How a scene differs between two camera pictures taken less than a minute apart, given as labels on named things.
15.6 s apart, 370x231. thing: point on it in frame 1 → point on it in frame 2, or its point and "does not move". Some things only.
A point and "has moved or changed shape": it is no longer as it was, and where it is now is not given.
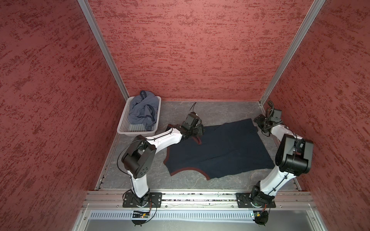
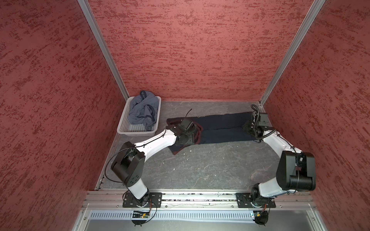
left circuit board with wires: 139,217 does not move
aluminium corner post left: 85,6 does not move
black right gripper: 257,119 → 245,126
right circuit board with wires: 261,217 does not move
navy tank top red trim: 226,150 has moved or changed shape
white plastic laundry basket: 125,128 does not move
